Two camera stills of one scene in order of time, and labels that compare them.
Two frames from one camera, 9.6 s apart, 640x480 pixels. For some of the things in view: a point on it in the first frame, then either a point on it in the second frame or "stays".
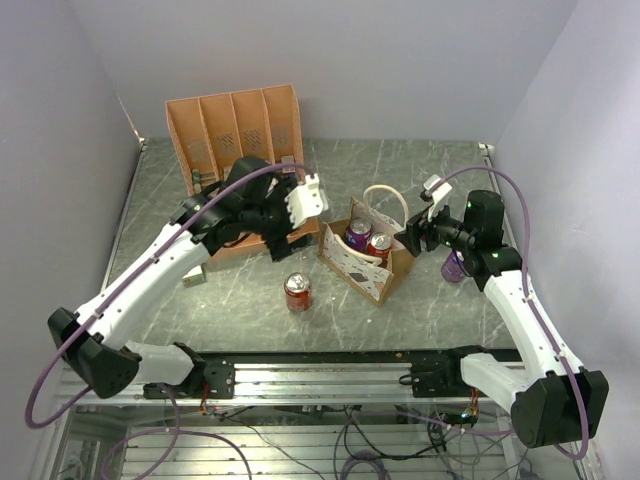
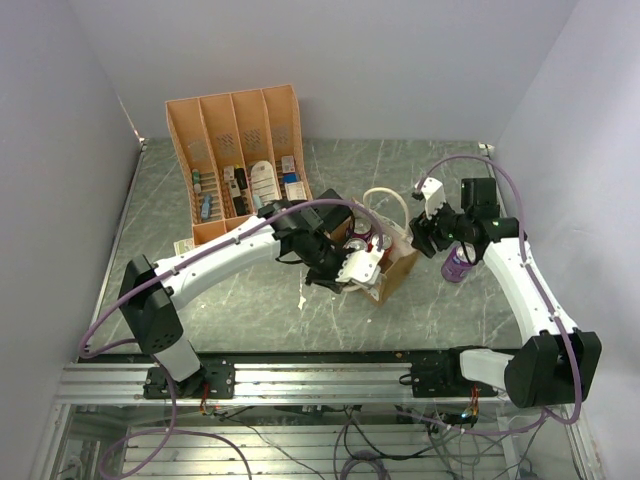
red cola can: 379,245 stays
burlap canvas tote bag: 362,249 stays
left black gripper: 279,244 -> 329,281
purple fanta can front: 358,233 stays
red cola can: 299,292 -> 358,244
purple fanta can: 451,269 stays
